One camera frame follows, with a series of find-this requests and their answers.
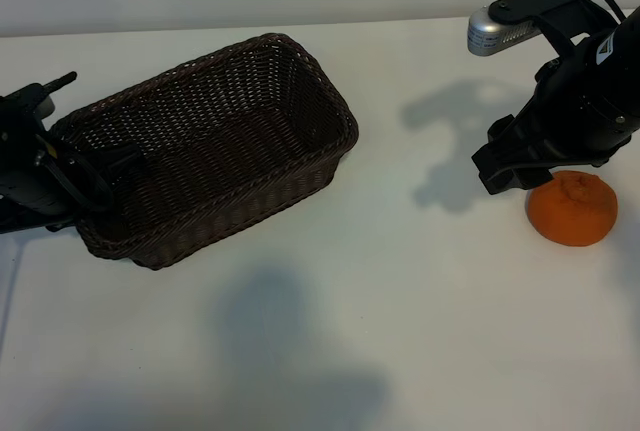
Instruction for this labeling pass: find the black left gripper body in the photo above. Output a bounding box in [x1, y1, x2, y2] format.
[0, 125, 114, 235]

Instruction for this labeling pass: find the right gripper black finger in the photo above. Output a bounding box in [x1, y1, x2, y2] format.
[472, 148, 521, 197]
[487, 115, 515, 142]

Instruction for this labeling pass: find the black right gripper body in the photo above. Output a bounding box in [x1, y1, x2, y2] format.
[494, 25, 640, 191]

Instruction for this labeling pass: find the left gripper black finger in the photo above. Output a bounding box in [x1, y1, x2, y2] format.
[105, 146, 143, 180]

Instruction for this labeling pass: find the orange mandarin fruit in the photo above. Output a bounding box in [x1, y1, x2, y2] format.
[527, 170, 620, 248]

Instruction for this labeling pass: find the dark brown wicker basket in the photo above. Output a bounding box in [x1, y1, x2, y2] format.
[49, 33, 360, 271]

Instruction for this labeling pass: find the black gripper wire bundle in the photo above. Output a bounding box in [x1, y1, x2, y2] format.
[47, 153, 110, 213]

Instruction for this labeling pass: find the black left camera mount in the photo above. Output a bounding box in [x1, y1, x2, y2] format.
[0, 83, 51, 127]

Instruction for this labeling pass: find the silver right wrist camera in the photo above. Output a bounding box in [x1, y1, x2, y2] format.
[467, 5, 539, 58]

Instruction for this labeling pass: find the braided black camera cable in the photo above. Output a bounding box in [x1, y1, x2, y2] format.
[42, 70, 79, 97]

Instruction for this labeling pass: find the smooth black camera cable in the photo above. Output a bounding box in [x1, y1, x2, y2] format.
[582, 0, 629, 22]

